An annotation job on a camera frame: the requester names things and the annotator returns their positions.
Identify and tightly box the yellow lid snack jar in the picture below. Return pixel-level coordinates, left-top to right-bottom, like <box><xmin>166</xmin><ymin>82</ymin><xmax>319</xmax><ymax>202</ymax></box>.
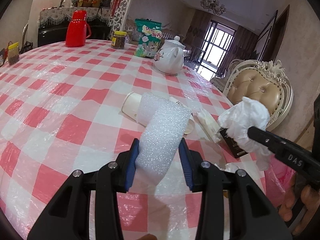
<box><xmin>111</xmin><ymin>31</ymin><xmax>127</xmax><ymax>49</ymax></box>

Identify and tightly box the printed crushed paper cup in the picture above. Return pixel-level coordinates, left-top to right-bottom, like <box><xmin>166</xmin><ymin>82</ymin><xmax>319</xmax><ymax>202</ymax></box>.
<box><xmin>169</xmin><ymin>96</ymin><xmax>195</xmax><ymax>134</ymax></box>

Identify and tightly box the white plastic wrapper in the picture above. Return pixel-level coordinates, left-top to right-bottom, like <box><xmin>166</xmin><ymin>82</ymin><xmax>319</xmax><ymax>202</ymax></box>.
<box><xmin>193</xmin><ymin>108</ymin><xmax>221</xmax><ymax>144</ymax></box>

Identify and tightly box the yellow lid jar at edge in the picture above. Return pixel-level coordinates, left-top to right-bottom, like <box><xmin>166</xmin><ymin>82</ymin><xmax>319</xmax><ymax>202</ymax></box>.
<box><xmin>8</xmin><ymin>42</ymin><xmax>20</xmax><ymax>65</ymax></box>

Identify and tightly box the black piano with lace cover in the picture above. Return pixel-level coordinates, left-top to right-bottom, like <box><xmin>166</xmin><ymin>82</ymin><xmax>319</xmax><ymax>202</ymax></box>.
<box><xmin>37</xmin><ymin>6</ymin><xmax>112</xmax><ymax>48</ymax></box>

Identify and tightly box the pink lined trash bin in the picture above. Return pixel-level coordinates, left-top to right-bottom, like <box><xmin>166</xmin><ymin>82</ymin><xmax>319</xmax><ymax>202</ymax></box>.
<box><xmin>264</xmin><ymin>155</ymin><xmax>295</xmax><ymax>207</ymax></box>

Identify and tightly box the green snack bag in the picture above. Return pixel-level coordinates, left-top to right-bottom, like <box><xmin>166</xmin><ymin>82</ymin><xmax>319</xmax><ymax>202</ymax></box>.
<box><xmin>135</xmin><ymin>18</ymin><xmax>162</xmax><ymax>58</ymax></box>

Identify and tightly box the cream tufted ornate chair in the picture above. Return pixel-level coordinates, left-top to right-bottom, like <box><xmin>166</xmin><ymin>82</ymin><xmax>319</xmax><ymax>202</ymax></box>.
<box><xmin>223</xmin><ymin>60</ymin><xmax>293</xmax><ymax>131</ymax></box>

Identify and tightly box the red checkered tablecloth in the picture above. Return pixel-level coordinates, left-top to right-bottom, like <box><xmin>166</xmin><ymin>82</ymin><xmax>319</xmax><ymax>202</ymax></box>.
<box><xmin>0</xmin><ymin>39</ymin><xmax>267</xmax><ymax>240</ymax></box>

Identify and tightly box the right hand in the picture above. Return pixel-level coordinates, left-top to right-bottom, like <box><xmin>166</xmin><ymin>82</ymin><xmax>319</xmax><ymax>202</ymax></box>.
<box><xmin>276</xmin><ymin>172</ymin><xmax>320</xmax><ymax>235</ymax></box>

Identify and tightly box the red thermos jug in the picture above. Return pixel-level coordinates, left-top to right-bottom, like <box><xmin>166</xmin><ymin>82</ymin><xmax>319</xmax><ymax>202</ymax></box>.
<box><xmin>65</xmin><ymin>10</ymin><xmax>91</xmax><ymax>48</ymax></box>

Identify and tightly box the white tissue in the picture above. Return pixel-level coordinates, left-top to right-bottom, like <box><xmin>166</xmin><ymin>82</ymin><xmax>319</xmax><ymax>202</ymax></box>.
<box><xmin>217</xmin><ymin>96</ymin><xmax>271</xmax><ymax>171</ymax></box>

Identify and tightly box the crushed white paper cup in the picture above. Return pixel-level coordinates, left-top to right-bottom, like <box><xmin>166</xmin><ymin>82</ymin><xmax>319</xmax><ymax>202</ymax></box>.
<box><xmin>121</xmin><ymin>92</ymin><xmax>151</xmax><ymax>125</ymax></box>

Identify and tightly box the black cardboard box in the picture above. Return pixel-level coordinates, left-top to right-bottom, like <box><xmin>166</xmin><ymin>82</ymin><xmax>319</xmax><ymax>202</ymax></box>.
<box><xmin>219</xmin><ymin>128</ymin><xmax>248</xmax><ymax>159</ymax></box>

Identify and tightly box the white foam sheet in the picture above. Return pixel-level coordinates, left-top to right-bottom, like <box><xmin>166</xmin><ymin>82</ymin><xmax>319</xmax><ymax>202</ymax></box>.
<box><xmin>135</xmin><ymin>93</ymin><xmax>185</xmax><ymax>185</ymax></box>

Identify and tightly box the chandelier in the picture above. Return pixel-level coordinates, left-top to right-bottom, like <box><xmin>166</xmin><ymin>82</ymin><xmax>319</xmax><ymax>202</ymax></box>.
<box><xmin>200</xmin><ymin>0</ymin><xmax>226</xmax><ymax>16</ymax></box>

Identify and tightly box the white ceramic teapot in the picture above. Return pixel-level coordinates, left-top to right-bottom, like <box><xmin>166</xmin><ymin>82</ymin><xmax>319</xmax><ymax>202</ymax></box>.
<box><xmin>153</xmin><ymin>36</ymin><xmax>185</xmax><ymax>76</ymax></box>

